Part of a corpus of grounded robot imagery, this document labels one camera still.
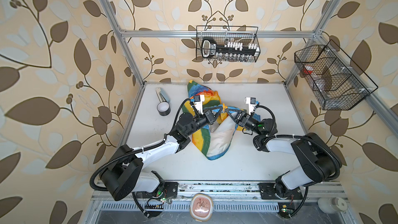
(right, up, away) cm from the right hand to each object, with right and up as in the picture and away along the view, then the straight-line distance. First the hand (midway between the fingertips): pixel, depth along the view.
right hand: (227, 112), depth 71 cm
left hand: (-1, +2, -2) cm, 4 cm away
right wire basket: (+53, +14, +1) cm, 55 cm away
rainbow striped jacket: (-4, -18, +18) cm, 26 cm away
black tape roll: (-39, 0, +34) cm, 52 cm away
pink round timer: (-12, -42, -3) cm, 43 cm away
